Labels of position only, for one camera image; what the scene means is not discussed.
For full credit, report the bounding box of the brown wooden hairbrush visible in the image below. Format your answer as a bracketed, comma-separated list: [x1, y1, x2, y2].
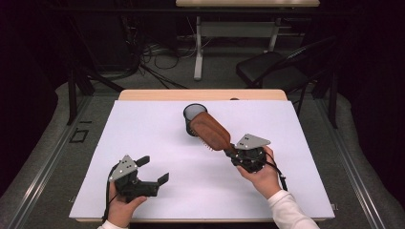
[189, 111, 238, 156]

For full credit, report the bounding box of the person's left hand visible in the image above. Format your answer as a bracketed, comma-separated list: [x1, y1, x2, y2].
[106, 180, 148, 228]

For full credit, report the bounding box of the right hand-held gripper cable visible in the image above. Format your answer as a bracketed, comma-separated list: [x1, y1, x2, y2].
[264, 152, 288, 192]

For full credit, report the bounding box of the bundle of floor cables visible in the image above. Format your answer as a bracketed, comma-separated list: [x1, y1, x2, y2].
[125, 15, 192, 91]

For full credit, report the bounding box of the white table board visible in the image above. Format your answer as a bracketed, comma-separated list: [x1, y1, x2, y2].
[69, 99, 336, 221]

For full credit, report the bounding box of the black metal stand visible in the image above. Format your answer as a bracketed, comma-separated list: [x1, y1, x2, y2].
[65, 15, 126, 126]
[311, 68, 339, 130]

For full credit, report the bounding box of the black metal crossbar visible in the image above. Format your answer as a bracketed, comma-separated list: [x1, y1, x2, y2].
[47, 6, 354, 17]

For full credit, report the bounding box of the hand-held gripper cable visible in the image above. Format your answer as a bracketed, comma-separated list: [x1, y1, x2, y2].
[264, 152, 288, 192]
[101, 163, 120, 223]

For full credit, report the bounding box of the metal floor rail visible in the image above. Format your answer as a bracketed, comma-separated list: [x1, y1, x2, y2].
[314, 94, 388, 229]
[4, 94, 94, 229]

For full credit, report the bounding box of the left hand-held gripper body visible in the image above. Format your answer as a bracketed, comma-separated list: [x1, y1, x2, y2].
[109, 155, 160, 204]

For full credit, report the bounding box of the white-legged desk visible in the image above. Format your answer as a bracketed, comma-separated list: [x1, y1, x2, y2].
[175, 0, 321, 81]

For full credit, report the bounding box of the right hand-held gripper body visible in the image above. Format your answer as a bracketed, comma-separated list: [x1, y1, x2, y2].
[230, 134, 271, 175]

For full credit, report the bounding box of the black folding chair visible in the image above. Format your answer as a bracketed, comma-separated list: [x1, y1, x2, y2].
[235, 35, 338, 96]

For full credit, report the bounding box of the black mesh pen holder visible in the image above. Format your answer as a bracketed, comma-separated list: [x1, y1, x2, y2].
[182, 103, 208, 137]

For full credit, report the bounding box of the left hand-held gripper cable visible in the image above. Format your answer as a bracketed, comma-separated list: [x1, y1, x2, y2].
[101, 163, 120, 223]

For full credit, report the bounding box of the person's right hand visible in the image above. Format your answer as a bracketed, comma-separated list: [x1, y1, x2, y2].
[236, 145, 283, 200]

